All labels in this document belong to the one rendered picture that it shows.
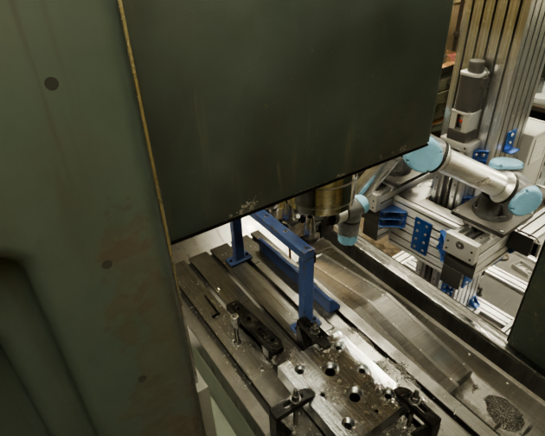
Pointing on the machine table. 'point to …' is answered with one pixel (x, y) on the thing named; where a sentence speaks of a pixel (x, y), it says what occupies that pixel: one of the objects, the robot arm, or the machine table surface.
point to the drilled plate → (376, 424)
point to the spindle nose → (327, 198)
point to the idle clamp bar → (257, 330)
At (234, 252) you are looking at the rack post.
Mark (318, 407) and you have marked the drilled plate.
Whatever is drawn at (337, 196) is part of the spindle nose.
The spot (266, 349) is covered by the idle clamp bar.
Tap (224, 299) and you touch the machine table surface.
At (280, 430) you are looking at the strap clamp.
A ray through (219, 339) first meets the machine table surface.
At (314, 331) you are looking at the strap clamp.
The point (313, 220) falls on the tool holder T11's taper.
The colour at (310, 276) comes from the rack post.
